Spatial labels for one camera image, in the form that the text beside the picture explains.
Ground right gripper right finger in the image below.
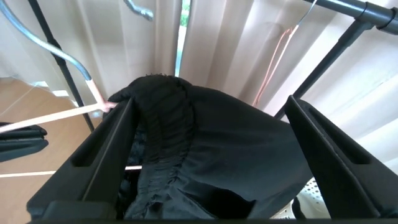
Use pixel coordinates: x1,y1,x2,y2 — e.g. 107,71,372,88
284,95,398,219

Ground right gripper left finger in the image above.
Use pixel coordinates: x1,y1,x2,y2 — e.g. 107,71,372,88
26,97,139,219

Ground beige curtain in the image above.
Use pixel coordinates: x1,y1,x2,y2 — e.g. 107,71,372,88
0,0,398,175

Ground black shorts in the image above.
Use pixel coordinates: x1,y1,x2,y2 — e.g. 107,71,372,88
104,73,313,220

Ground white laundry basket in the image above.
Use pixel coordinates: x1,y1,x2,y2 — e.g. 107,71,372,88
270,177,331,220

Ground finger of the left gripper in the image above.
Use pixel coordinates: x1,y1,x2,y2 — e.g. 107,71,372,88
0,138,50,163
0,123,48,140

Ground black clothes rack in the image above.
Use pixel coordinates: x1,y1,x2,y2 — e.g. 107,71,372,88
27,0,398,131

